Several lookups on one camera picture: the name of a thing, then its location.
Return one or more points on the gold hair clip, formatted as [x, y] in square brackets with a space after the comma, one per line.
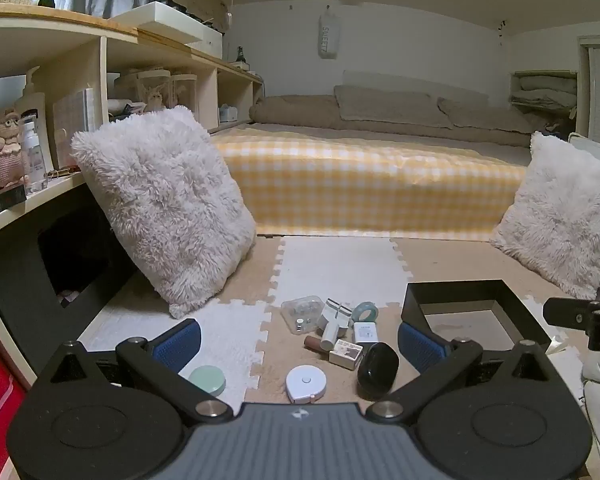
[62, 171]

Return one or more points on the small white bottle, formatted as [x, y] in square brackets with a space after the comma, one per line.
[34, 150]

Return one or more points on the tissue box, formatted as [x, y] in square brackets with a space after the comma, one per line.
[227, 112]

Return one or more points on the brown duvet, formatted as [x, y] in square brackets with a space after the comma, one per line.
[290, 110]

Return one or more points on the brown lipstick tube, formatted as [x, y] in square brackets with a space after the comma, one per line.
[312, 342]

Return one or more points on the green glass bottle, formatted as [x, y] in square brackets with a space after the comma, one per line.
[240, 57]

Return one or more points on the brown bed pillow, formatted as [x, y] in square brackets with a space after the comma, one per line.
[480, 115]
[385, 105]

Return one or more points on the white cabinet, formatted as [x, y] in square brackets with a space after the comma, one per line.
[595, 147]

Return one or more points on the clear plastic case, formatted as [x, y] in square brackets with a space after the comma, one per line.
[300, 310]

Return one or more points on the teal tape roll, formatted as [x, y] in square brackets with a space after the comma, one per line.
[356, 314]

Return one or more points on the white hanging bag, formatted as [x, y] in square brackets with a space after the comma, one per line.
[329, 35]

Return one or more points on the grid pattern calendar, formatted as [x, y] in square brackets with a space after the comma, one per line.
[75, 125]

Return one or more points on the black cardboard box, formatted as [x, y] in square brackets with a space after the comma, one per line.
[414, 305]

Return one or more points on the green round compact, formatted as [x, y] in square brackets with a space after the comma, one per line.
[207, 381]

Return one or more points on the cream wooden shelf unit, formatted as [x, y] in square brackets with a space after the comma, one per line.
[55, 35]

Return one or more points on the yellow checked blanket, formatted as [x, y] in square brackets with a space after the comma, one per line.
[355, 185]

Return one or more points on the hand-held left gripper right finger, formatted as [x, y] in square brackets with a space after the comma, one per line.
[420, 350]

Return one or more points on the clear doll display case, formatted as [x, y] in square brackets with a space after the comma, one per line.
[185, 92]
[147, 90]

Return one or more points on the knitted doll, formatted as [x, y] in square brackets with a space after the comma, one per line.
[7, 155]

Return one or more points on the white pump lotion bottle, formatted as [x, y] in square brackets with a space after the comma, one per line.
[35, 100]

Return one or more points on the clear plastic strip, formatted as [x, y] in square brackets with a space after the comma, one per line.
[560, 346]

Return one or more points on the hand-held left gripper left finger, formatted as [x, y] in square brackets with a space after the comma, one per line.
[177, 345]

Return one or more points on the black glasses case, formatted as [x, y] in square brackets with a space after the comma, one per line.
[377, 370]

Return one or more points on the white flat box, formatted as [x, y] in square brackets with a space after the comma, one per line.
[155, 20]

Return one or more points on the small black sign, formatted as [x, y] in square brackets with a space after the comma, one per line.
[7, 201]

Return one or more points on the small printed box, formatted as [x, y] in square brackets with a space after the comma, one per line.
[346, 354]

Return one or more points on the white fluffy pillow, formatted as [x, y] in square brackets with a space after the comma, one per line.
[165, 200]
[560, 215]

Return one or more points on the black fabric storage bin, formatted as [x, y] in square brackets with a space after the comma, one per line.
[25, 285]

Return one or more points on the white round tape measure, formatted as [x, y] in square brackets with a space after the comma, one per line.
[306, 382]

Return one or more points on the shelf with folded bedding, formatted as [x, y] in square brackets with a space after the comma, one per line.
[545, 92]

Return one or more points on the foam puzzle mat tiles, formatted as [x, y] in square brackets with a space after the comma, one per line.
[330, 270]

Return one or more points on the cream storage box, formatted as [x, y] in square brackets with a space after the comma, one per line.
[210, 37]

